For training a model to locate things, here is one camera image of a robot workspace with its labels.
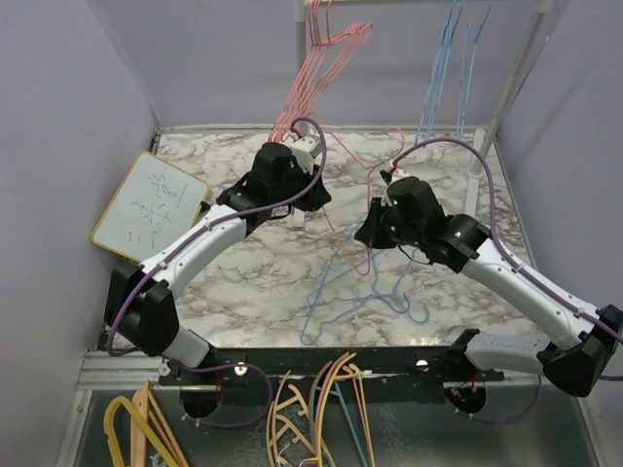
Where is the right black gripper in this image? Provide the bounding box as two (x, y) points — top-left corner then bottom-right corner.
(357, 196), (425, 248)

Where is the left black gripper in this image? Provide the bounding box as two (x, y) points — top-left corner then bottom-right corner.
(270, 159), (329, 212)

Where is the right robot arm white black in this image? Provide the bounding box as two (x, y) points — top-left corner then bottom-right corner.
(354, 176), (622, 397)

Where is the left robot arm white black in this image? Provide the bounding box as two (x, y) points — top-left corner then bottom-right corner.
(105, 137), (331, 384)

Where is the pink plastic hanger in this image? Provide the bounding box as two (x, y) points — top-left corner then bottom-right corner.
(312, 352), (376, 466)

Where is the small yellow-framed whiteboard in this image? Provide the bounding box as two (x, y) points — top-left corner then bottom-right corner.
(91, 151), (209, 262)

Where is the yellow plastic hanger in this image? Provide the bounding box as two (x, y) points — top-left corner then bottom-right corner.
(308, 362), (368, 466)

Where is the teal plastic hanger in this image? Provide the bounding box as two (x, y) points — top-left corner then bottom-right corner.
(309, 383), (368, 467)

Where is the tan plastic hanger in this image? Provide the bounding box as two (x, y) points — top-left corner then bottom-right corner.
(266, 383), (318, 466)

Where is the wooden hanger lower left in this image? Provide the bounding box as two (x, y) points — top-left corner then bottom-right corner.
(129, 381), (190, 467)

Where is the yellow hanger lower left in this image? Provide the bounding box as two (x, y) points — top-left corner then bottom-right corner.
(103, 396), (179, 466)

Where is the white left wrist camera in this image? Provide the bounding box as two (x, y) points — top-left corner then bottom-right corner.
(285, 135), (322, 174)

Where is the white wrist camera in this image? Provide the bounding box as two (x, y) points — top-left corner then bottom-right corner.
(285, 135), (322, 174)
(380, 166), (409, 206)

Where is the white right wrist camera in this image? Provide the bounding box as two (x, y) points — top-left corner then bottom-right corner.
(380, 166), (409, 206)

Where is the black front rail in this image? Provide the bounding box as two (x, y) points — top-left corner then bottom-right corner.
(159, 345), (503, 406)

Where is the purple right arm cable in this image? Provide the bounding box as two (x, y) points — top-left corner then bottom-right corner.
(393, 138), (623, 424)

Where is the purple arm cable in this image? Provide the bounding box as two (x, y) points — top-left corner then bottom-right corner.
(393, 138), (623, 424)
(106, 118), (326, 428)

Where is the white clothes rack frame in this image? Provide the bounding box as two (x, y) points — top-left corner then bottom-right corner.
(291, 0), (556, 228)

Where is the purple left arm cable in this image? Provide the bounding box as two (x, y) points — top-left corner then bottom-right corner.
(106, 118), (326, 428)

